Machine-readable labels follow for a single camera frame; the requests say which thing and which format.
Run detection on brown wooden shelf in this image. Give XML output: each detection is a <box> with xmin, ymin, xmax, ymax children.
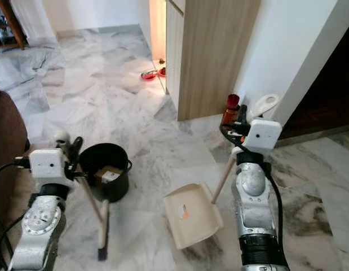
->
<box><xmin>0</xmin><ymin>0</ymin><xmax>26</xmax><ymax>53</ymax></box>

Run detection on beige dustpan with wooden handle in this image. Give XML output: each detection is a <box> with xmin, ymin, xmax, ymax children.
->
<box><xmin>163</xmin><ymin>93</ymin><xmax>282</xmax><ymax>251</ymax></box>

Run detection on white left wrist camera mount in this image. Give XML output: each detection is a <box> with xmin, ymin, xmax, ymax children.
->
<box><xmin>29</xmin><ymin>148</ymin><xmax>69</xmax><ymax>188</ymax></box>

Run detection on white curtain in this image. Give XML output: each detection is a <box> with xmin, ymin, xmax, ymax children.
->
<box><xmin>10</xmin><ymin>0</ymin><xmax>58</xmax><ymax>47</ymax></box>

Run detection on black round bin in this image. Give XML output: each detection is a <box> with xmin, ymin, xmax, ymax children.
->
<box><xmin>78</xmin><ymin>142</ymin><xmax>133</xmax><ymax>203</ymax></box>

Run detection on wooden handled broom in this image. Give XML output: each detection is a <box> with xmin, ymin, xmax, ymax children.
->
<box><xmin>53</xmin><ymin>130</ymin><xmax>111</xmax><ymax>261</ymax></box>

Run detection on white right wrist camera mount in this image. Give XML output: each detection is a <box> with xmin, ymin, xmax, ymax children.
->
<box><xmin>244</xmin><ymin>118</ymin><xmax>284</xmax><ymax>152</ymax></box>

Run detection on dark brown sofa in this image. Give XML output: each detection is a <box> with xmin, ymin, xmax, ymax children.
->
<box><xmin>0</xmin><ymin>85</ymin><xmax>29</xmax><ymax>238</ymax></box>

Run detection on light wood cabinet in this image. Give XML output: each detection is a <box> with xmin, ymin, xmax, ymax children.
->
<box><xmin>165</xmin><ymin>0</ymin><xmax>262</xmax><ymax>122</ymax></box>

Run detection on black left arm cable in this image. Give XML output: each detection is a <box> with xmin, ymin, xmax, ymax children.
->
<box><xmin>0</xmin><ymin>157</ymin><xmax>34</xmax><ymax>271</ymax></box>

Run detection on red bottle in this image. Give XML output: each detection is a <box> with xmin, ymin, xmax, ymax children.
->
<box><xmin>222</xmin><ymin>93</ymin><xmax>241</xmax><ymax>126</ymax></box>

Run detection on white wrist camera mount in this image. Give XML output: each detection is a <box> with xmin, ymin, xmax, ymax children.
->
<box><xmin>244</xmin><ymin>118</ymin><xmax>284</xmax><ymax>152</ymax></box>
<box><xmin>29</xmin><ymin>148</ymin><xmax>69</xmax><ymax>188</ymax></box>

